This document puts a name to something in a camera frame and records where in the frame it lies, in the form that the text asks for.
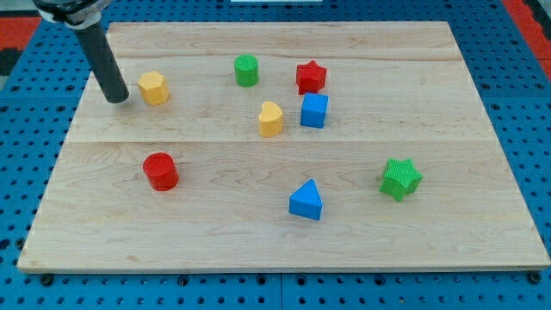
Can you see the red cylinder block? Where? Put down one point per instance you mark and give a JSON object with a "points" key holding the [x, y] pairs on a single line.
{"points": [[160, 171]]}

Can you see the blue cube block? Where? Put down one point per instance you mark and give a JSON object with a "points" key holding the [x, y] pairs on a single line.
{"points": [[313, 110]]}

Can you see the yellow hexagon block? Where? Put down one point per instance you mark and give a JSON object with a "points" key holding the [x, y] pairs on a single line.
{"points": [[153, 88]]}

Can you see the green star block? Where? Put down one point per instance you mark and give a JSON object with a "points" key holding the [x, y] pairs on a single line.
{"points": [[400, 178]]}

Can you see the red star block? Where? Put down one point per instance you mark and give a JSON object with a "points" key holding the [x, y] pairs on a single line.
{"points": [[310, 77]]}

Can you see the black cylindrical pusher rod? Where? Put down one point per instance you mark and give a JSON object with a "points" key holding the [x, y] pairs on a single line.
{"points": [[102, 62]]}

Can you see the blue triangle block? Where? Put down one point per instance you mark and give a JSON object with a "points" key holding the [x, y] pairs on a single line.
{"points": [[306, 201]]}

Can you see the green cylinder block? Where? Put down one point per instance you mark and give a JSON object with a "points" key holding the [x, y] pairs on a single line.
{"points": [[246, 70]]}

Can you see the yellow heart block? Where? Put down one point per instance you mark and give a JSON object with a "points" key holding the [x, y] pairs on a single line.
{"points": [[270, 120]]}

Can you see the blue pegboard base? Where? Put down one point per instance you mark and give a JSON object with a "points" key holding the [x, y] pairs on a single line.
{"points": [[40, 97]]}

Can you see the wooden board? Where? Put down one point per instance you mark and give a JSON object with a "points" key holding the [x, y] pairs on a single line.
{"points": [[396, 90]]}

